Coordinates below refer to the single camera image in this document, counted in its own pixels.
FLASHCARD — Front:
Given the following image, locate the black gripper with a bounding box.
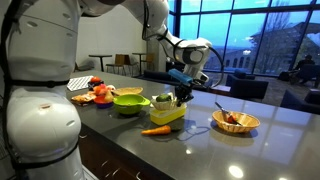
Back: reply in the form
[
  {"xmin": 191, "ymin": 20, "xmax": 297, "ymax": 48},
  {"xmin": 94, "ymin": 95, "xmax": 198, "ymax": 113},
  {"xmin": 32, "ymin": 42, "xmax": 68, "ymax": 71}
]
[{"xmin": 174, "ymin": 82, "xmax": 196, "ymax": 108}]

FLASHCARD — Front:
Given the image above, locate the green bell pepper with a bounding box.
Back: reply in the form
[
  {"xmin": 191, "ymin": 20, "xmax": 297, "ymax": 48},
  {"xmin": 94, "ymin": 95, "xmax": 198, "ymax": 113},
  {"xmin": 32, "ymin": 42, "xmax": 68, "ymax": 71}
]
[{"xmin": 155, "ymin": 93, "xmax": 173, "ymax": 103}]

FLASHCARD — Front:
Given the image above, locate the yellow plastic container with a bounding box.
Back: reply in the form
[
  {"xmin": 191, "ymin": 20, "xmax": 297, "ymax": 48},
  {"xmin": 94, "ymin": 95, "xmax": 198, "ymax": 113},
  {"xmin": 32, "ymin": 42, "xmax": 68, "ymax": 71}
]
[{"xmin": 149, "ymin": 102, "xmax": 188, "ymax": 127}]

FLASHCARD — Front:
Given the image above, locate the empty tan wicker basket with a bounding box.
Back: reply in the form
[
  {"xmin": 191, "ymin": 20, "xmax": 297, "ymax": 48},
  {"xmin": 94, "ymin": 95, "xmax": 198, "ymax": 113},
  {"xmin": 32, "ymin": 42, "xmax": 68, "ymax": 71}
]
[{"xmin": 111, "ymin": 86, "xmax": 144, "ymax": 97}]

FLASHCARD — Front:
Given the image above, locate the small wooden coffee table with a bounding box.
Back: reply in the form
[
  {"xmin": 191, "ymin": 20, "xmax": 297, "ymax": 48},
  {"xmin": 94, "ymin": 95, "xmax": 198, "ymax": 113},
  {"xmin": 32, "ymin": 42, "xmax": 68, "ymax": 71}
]
[{"xmin": 209, "ymin": 84, "xmax": 232, "ymax": 97}]

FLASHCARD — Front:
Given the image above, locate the orange toy carrot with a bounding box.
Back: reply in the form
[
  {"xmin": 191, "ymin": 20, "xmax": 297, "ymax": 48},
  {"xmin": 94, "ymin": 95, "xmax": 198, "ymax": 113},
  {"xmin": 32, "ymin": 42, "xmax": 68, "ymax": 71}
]
[{"xmin": 140, "ymin": 125, "xmax": 183, "ymax": 137}]

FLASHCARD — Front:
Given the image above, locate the wooden chair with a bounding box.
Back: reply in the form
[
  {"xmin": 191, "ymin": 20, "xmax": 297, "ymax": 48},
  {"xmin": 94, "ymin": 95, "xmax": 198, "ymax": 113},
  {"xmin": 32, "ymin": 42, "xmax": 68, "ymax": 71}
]
[
  {"xmin": 105, "ymin": 53, "xmax": 140, "ymax": 77},
  {"xmin": 144, "ymin": 53, "xmax": 156, "ymax": 72}
]

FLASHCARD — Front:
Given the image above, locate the small red toy food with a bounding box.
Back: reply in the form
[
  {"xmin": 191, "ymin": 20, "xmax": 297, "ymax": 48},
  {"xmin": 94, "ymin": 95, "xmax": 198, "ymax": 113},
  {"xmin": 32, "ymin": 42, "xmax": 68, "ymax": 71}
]
[{"xmin": 227, "ymin": 114, "xmax": 238, "ymax": 125}]

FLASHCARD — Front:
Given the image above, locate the green plastic bowl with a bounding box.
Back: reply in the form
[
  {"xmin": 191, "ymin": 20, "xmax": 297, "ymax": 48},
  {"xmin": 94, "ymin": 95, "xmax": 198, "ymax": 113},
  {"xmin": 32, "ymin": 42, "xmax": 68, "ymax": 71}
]
[{"xmin": 113, "ymin": 93, "xmax": 152, "ymax": 116}]

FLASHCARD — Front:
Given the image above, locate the round high bar table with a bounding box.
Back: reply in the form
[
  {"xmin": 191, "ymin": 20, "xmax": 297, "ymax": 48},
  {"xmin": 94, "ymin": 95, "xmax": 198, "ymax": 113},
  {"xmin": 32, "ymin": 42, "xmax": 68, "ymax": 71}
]
[
  {"xmin": 88, "ymin": 53, "xmax": 114, "ymax": 72},
  {"xmin": 131, "ymin": 52, "xmax": 148, "ymax": 76}
]

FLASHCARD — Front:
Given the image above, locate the dark blue armchair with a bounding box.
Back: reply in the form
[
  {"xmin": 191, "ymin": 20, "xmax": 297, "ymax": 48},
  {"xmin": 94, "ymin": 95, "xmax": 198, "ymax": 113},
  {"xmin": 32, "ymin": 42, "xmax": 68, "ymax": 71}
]
[{"xmin": 225, "ymin": 73, "xmax": 270, "ymax": 101}]

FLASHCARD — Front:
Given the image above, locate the yellow toy pear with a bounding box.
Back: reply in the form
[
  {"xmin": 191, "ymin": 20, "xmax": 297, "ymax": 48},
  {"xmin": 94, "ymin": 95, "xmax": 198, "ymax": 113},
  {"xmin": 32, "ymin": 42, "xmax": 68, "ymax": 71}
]
[{"xmin": 103, "ymin": 89, "xmax": 115, "ymax": 103}]

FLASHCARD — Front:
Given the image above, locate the red bowl with purple base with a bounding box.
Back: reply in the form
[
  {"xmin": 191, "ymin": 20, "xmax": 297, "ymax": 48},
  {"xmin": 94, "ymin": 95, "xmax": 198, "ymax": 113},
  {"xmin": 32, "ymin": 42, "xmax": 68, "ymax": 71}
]
[{"xmin": 93, "ymin": 95, "xmax": 115, "ymax": 110}]

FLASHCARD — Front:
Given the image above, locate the orange pink plush flamingo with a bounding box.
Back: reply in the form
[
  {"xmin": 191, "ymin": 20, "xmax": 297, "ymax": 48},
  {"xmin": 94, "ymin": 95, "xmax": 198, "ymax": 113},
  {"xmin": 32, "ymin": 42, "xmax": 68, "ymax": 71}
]
[{"xmin": 92, "ymin": 83, "xmax": 116, "ymax": 98}]

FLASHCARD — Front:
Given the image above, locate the black box with red button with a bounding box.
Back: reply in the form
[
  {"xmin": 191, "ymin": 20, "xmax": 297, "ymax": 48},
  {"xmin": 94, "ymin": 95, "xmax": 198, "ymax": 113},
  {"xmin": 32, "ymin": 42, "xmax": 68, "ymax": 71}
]
[{"xmin": 87, "ymin": 76, "xmax": 105, "ymax": 91}]

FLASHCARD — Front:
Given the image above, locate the orange instant noodle packet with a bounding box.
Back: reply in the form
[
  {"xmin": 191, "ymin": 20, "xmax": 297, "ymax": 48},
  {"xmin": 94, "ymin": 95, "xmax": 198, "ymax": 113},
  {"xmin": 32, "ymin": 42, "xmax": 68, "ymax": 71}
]
[{"xmin": 71, "ymin": 93, "xmax": 97, "ymax": 105}]

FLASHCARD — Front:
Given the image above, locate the dark wooden counter cabinet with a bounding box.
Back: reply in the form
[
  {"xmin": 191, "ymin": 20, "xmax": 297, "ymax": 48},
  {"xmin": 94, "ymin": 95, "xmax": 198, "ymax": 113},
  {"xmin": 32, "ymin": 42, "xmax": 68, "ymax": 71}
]
[{"xmin": 77, "ymin": 127, "xmax": 175, "ymax": 180}]

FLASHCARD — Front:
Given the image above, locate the checkered calibration board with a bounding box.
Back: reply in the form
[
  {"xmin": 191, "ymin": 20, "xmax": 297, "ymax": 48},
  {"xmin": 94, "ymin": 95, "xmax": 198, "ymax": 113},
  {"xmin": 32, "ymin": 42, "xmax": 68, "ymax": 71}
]
[{"xmin": 66, "ymin": 75, "xmax": 95, "ymax": 92}]

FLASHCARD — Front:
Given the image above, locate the dark blue couch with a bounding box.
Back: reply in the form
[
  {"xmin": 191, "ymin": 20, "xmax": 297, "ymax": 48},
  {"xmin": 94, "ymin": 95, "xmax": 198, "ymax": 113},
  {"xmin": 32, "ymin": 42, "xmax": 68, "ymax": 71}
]
[{"xmin": 279, "ymin": 89, "xmax": 320, "ymax": 116}]

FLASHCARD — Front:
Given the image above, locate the seated person by window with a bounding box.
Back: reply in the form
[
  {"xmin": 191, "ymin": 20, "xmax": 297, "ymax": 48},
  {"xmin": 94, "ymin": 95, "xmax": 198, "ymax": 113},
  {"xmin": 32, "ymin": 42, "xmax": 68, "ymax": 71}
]
[{"xmin": 293, "ymin": 54, "xmax": 316, "ymax": 81}]

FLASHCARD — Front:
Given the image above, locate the dark handled metal utensil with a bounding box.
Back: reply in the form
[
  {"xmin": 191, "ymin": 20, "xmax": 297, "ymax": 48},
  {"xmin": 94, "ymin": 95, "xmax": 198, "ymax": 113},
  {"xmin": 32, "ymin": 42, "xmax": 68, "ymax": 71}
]
[{"xmin": 214, "ymin": 101, "xmax": 243, "ymax": 127}]

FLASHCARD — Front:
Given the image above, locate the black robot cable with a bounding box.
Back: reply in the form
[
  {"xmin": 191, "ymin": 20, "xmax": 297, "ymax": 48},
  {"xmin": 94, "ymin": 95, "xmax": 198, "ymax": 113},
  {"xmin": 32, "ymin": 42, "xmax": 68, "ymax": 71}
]
[{"xmin": 199, "ymin": 45, "xmax": 225, "ymax": 88}]

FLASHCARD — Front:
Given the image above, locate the large glass window wall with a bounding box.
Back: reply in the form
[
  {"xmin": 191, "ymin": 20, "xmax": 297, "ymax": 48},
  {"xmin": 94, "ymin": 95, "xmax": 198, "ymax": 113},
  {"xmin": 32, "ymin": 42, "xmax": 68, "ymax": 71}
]
[{"xmin": 166, "ymin": 0, "xmax": 320, "ymax": 78}]

